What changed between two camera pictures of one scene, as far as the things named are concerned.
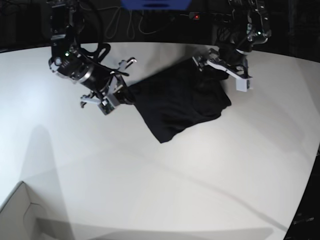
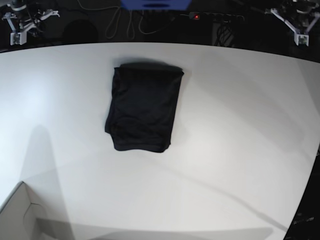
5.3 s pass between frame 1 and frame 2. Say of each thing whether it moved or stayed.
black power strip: stayed
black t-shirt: moved
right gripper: moved
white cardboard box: stayed
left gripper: moved
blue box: stayed
